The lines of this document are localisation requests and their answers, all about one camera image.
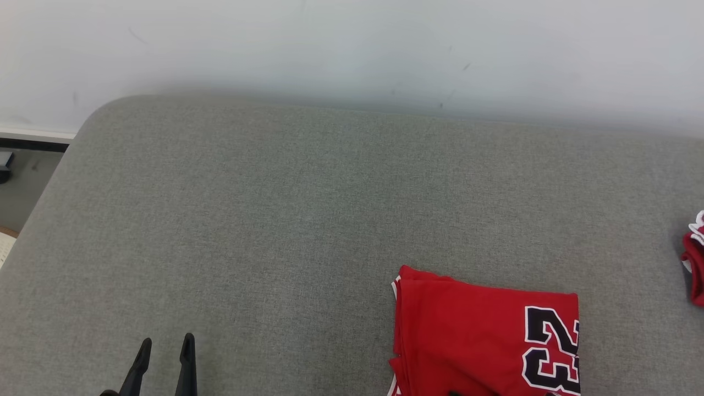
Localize white and black baseboard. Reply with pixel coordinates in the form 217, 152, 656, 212
0, 128, 76, 153

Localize red Bulls basketball jersey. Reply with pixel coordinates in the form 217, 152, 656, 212
387, 265, 582, 396

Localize white mat on floor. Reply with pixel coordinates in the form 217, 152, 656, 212
0, 230, 18, 270

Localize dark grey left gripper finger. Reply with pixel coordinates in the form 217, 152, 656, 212
174, 332, 198, 396
118, 338, 153, 396

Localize red shorts with white waistband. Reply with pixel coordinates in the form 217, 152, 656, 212
680, 210, 704, 307

